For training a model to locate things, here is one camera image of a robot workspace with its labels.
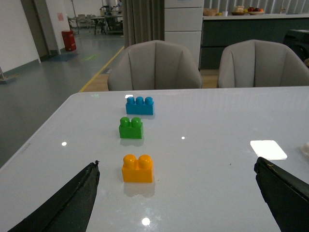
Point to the blue toy block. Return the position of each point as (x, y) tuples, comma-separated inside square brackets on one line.
[(140, 106)]

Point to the grey armchair right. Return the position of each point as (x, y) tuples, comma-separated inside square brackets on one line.
[(256, 63)]

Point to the black appliance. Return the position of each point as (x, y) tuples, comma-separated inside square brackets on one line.
[(298, 41)]

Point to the background work table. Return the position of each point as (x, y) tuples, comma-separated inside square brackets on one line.
[(108, 24)]

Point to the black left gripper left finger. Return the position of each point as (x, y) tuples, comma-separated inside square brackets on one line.
[(69, 209)]

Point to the red bin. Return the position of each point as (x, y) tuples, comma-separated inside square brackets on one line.
[(68, 39)]

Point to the dark kitchen counter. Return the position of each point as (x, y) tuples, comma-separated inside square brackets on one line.
[(218, 32)]

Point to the grey armchair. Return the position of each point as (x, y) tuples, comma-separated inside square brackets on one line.
[(155, 65), (256, 63)]

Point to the grey curtain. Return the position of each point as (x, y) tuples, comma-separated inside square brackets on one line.
[(143, 20)]

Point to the wicker basket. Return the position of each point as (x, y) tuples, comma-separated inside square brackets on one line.
[(210, 11)]

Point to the white drawer cabinet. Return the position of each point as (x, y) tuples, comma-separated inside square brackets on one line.
[(183, 24)]

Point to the green toy block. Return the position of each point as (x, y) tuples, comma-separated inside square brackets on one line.
[(131, 129)]

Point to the yellow toy block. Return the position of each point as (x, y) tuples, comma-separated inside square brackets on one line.
[(139, 170)]

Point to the bread bowl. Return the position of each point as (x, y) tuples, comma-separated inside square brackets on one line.
[(239, 10)]

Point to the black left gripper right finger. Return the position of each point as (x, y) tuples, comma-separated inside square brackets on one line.
[(286, 196)]

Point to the fruit plate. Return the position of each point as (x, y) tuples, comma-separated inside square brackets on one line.
[(255, 11)]

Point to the grey armchair left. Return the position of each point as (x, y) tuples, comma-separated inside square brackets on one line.
[(155, 65)]

